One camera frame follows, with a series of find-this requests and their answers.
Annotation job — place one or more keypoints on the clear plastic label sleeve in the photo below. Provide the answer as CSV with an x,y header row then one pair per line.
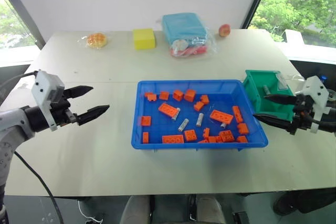
x,y
283,81

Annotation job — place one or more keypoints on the green plastic bin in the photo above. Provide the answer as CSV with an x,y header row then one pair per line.
x,y
256,95

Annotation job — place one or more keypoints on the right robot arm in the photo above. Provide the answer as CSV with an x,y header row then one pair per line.
x,y
328,126

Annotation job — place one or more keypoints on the grey rounded shape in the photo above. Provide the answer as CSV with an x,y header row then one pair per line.
x,y
135,209
211,209

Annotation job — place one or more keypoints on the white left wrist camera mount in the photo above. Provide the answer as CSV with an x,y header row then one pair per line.
x,y
43,85

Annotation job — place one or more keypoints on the teal pack in plastic bag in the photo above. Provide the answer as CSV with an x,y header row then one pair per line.
x,y
182,28

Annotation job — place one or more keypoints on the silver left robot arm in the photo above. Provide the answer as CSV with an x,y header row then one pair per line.
x,y
11,127

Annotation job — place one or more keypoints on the yellow cube block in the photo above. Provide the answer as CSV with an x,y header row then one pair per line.
x,y
144,39

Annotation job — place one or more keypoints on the dark window frame post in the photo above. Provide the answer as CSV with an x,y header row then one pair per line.
x,y
256,1
23,6

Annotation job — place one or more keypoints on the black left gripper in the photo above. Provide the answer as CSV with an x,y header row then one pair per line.
x,y
61,113

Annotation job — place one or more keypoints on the blue plastic tray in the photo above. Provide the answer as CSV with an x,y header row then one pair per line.
x,y
162,129

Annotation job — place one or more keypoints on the wrapped round bread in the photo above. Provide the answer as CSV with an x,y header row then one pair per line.
x,y
97,40

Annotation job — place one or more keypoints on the small orange building block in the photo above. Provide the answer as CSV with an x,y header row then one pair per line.
x,y
189,95
204,99
190,135
226,136
203,141
178,95
206,133
150,96
198,106
146,120
214,139
145,137
164,95
243,128
242,139

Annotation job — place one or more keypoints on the black rounded shape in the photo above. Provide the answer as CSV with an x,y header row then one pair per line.
x,y
304,203

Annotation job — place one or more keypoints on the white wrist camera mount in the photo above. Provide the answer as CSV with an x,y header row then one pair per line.
x,y
316,87
43,85

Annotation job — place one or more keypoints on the white box on windowsill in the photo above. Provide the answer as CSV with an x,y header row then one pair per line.
x,y
293,37

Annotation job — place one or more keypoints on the long orange building block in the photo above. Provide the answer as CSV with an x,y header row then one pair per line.
x,y
237,114
167,109
221,116
172,139

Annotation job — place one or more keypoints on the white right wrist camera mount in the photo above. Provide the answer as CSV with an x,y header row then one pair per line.
x,y
316,87

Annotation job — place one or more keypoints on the red apple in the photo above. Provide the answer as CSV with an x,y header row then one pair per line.
x,y
224,30

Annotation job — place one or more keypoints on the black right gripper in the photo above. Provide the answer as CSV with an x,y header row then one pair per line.
x,y
302,115

